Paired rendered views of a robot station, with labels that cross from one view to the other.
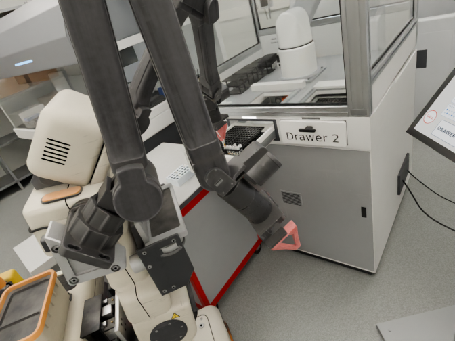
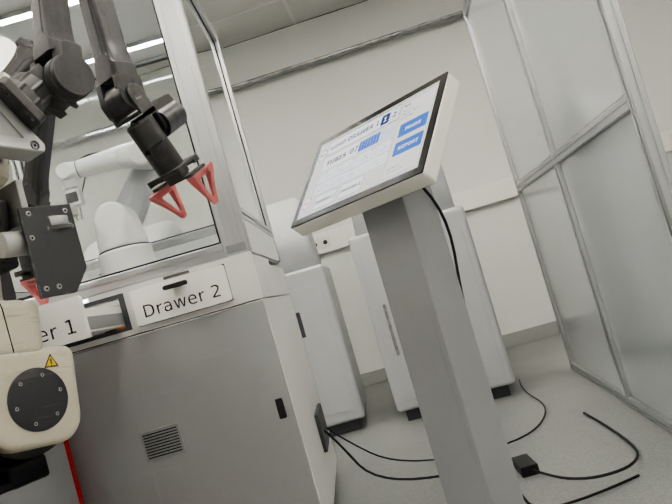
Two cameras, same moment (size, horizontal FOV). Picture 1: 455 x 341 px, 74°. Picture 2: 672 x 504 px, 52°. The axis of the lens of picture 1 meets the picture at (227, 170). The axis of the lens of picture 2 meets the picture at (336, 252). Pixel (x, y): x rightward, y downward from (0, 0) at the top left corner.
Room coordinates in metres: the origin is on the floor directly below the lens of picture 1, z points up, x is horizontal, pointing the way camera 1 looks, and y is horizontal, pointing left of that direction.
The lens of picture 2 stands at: (-0.64, 0.72, 0.76)
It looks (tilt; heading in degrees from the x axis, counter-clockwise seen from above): 3 degrees up; 315
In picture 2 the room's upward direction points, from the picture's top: 16 degrees counter-clockwise
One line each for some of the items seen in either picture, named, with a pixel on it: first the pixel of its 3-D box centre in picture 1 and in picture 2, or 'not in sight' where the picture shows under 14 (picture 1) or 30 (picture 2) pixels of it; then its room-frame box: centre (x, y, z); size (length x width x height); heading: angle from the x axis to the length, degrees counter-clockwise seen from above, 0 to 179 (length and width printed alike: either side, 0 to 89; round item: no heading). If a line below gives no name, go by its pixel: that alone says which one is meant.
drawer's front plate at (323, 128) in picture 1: (311, 132); (181, 295); (1.16, -0.39, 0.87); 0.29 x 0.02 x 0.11; 45
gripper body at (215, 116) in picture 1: (214, 116); (31, 262); (1.21, -0.02, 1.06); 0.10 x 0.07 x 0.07; 133
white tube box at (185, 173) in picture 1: (181, 175); not in sight; (1.33, 0.23, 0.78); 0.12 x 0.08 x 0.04; 135
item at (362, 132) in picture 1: (299, 91); (140, 314); (1.70, -0.54, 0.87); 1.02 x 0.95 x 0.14; 45
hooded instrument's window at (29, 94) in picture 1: (101, 78); not in sight; (2.83, 0.80, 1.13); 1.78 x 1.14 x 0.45; 45
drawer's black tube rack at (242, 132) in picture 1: (237, 143); not in sight; (1.30, -0.09, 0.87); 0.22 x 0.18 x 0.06; 135
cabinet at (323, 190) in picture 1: (311, 160); (176, 439); (1.69, -0.54, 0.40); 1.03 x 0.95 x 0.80; 45
